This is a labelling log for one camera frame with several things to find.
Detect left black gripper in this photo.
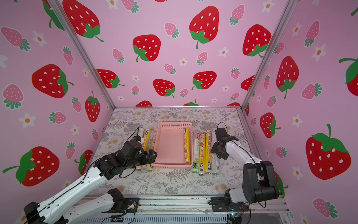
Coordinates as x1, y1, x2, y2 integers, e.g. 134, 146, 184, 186
124, 148, 158, 171

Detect clear white wrap roll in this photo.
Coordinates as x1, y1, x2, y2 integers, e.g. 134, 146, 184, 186
211, 132, 220, 176

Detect yellow wrap roll blue label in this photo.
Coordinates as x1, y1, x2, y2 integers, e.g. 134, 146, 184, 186
204, 132, 212, 174

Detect yellow wrap roll red label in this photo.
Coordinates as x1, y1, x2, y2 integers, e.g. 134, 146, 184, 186
199, 133, 206, 176

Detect white green grape wrap roll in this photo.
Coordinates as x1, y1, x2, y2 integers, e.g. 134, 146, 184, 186
192, 131, 200, 174

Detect slim yellow wrap roll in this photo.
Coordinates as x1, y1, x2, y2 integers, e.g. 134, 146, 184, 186
146, 131, 158, 172
184, 128, 191, 165

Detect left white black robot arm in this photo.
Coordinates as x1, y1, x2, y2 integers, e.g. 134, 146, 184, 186
24, 140, 158, 224

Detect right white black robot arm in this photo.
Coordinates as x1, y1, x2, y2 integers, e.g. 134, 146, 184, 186
211, 128, 279, 207

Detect large yellow wrap roll left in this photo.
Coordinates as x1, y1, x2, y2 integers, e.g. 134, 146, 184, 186
142, 129, 150, 171

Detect pink plastic perforated basket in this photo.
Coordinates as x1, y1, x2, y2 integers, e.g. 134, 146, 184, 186
153, 121, 193, 169

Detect white green wrap roll left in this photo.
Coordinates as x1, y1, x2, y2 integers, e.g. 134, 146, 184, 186
135, 127, 144, 171

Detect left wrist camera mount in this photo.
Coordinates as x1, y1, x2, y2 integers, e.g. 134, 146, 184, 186
132, 135, 142, 142

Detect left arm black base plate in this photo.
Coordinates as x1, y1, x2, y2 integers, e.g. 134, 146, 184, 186
111, 197, 140, 213

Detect aluminium front rail frame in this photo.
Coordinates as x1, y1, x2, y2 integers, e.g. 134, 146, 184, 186
76, 195, 294, 224

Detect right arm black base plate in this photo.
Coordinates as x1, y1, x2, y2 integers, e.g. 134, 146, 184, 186
208, 196, 249, 212

